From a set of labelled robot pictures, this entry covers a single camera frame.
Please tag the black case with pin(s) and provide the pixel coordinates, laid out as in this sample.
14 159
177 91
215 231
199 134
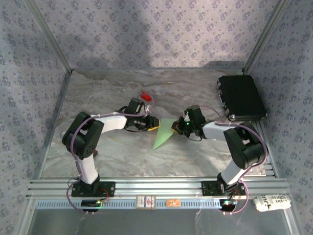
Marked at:
242 95

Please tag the small red block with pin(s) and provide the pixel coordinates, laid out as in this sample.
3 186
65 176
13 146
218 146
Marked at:
146 96

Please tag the grey metal sheet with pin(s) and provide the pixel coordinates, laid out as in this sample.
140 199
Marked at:
156 222

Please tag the white printed tape roll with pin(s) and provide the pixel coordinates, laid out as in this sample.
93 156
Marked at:
272 203

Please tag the aluminium corner post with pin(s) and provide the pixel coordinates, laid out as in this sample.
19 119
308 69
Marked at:
264 36
50 36

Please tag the orange label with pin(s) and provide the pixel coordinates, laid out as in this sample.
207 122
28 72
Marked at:
173 202

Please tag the aluminium mounting rail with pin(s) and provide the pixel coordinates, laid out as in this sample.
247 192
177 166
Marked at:
159 187

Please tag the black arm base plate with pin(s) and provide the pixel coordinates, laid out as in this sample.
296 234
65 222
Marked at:
207 188
107 189

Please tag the black controller board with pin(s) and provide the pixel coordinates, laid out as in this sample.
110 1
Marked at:
89 203
227 204

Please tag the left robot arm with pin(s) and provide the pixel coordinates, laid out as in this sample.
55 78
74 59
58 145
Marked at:
112 123

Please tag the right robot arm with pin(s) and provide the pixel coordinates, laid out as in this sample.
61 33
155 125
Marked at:
244 151

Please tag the light green paper sheet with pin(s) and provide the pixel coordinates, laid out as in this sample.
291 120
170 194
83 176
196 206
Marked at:
163 132

